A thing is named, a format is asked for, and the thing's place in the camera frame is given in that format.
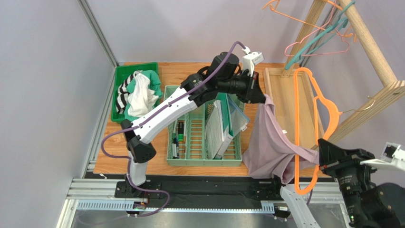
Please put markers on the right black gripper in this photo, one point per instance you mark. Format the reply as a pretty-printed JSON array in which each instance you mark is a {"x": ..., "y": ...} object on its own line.
[{"x": 334, "y": 157}]

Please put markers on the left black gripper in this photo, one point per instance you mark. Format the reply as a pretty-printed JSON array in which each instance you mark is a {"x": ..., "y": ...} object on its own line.
[{"x": 257, "y": 96}]

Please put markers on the mauve tank top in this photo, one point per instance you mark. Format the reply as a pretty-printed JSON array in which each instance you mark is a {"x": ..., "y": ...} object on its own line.
[{"x": 270, "y": 153}]

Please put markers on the green tank top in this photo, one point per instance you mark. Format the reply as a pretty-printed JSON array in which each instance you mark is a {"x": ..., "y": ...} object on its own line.
[{"x": 152, "y": 85}]

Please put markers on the teal plastic hanger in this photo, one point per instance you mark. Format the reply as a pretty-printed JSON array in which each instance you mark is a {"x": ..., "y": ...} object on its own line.
[{"x": 341, "y": 23}]

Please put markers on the black white striped tank top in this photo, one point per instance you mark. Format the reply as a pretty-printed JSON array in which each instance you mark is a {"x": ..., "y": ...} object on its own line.
[{"x": 123, "y": 92}]

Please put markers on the pink wire hanger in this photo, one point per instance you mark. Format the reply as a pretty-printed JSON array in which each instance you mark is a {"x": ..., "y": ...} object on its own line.
[{"x": 332, "y": 18}]

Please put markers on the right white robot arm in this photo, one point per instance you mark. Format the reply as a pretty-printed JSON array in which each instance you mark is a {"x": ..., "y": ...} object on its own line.
[{"x": 367, "y": 205}]

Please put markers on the wooden clothes rack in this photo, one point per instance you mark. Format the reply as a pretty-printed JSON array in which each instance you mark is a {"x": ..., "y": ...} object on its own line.
[{"x": 364, "y": 90}]

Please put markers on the clear zip pouch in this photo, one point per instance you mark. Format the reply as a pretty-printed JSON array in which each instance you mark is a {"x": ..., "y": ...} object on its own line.
[{"x": 239, "y": 120}]

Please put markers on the mint green file organizer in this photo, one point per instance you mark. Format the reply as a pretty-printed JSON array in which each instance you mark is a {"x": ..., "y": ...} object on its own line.
[{"x": 192, "y": 150}]

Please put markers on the black marker green cap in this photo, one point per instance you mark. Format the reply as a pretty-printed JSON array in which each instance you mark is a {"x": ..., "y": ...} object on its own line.
[{"x": 180, "y": 131}]

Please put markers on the white pen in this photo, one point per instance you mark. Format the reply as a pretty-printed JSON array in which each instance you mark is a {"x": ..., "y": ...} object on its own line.
[{"x": 175, "y": 145}]

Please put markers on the green plastic tray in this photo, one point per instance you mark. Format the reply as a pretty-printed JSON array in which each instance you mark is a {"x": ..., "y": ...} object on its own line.
[{"x": 150, "y": 70}]

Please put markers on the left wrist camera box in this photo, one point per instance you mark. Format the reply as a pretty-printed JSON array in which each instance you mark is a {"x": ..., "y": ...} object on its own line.
[{"x": 250, "y": 60}]

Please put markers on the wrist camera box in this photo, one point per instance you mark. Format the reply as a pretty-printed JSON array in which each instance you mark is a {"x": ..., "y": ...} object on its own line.
[
  {"x": 391, "y": 159},
  {"x": 250, "y": 60}
]

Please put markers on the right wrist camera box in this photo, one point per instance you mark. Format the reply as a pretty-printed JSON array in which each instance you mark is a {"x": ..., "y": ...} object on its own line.
[{"x": 391, "y": 159}]

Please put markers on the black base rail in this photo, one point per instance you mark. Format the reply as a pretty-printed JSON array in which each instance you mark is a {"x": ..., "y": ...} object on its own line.
[{"x": 103, "y": 201}]

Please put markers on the aluminium frame post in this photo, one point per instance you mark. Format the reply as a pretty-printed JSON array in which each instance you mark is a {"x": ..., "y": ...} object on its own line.
[{"x": 86, "y": 8}]

